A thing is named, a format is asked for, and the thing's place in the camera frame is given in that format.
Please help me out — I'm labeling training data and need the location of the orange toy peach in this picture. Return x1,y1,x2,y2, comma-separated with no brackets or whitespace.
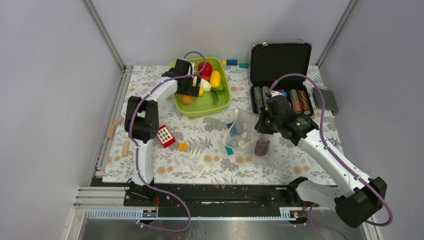
181,95,195,106

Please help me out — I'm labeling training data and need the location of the white toy radish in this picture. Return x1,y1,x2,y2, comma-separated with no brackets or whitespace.
200,78,212,92

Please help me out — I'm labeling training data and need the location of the yellow toy lemon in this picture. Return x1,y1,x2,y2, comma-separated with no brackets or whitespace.
209,70,221,89

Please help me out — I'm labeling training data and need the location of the dark purple mangosteen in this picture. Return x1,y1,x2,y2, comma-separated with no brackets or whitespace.
253,137,270,157

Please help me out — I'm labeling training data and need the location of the clear zip top bag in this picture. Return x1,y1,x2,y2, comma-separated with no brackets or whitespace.
223,108,275,168

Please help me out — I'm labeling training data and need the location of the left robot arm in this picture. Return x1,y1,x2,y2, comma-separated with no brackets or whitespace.
124,59,200,206

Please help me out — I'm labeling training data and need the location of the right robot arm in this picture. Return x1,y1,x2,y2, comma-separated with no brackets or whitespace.
255,94,387,229

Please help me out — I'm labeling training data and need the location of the red toy chili pepper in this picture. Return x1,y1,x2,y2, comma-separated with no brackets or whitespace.
199,75,210,82

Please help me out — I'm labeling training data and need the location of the red toy tomato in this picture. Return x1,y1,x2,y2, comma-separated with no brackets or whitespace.
197,62,213,77

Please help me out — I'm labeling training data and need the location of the green plastic tray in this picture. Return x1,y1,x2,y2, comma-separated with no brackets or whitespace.
174,57,231,117

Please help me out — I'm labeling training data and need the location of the blue toy brick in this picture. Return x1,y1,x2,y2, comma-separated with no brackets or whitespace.
227,122,238,137

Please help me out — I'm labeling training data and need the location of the red window toy block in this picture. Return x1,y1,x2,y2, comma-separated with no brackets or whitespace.
156,125,176,148

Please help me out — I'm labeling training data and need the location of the black poker chip case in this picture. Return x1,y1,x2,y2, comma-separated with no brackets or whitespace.
249,42,312,114

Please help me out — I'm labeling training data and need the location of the grey building baseplate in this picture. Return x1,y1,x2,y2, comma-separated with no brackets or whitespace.
312,87,339,113

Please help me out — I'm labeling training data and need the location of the loose poker chip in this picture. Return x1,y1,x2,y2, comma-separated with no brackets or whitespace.
230,140,239,148

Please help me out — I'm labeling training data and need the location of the orange toy brick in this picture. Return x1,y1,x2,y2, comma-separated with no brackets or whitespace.
178,142,188,152

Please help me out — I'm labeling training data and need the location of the teal toy brick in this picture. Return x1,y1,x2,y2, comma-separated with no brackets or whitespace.
224,146,234,156

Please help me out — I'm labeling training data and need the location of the floral tablecloth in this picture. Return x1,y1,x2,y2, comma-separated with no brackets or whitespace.
102,65,335,185

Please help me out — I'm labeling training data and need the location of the wooden block upper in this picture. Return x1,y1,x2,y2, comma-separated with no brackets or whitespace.
114,116,124,125

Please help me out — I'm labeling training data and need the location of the wooden block lower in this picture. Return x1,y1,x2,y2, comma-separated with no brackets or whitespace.
121,140,130,157

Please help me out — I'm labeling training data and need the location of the wooden block long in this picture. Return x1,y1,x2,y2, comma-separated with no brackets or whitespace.
106,123,117,139

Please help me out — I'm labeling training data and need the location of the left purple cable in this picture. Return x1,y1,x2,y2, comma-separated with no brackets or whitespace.
127,50,208,234

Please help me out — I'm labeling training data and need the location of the purple cable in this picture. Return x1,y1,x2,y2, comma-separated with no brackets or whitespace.
267,73,395,240
127,50,208,234

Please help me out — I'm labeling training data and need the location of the blue brick at wall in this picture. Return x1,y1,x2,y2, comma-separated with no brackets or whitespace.
225,59,238,66

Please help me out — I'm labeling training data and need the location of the teal brick at wall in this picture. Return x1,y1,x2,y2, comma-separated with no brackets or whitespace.
239,62,249,69

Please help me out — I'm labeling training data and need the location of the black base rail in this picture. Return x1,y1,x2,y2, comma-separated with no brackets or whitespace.
123,182,311,218

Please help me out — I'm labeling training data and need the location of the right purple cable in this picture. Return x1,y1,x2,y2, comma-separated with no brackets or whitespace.
267,73,395,240

